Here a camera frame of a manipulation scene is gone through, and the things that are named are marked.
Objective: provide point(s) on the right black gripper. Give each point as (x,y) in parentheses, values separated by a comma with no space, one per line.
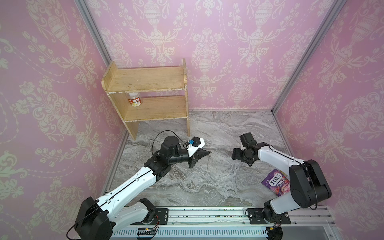
(237,154)

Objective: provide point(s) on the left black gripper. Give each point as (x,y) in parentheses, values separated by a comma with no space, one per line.
(195,158)

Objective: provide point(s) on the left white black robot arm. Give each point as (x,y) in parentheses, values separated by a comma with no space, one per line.
(129,183)

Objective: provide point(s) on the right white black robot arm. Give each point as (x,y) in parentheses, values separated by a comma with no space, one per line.
(308,185)

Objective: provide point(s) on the purple candy packet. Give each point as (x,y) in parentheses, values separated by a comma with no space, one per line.
(277,182)

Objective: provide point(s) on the small white jar red label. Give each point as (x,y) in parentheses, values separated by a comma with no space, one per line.
(134,99)

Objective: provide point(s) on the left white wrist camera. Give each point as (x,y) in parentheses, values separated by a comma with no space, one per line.
(194,145)

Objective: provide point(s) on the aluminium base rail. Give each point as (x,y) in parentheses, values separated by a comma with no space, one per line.
(233,223)

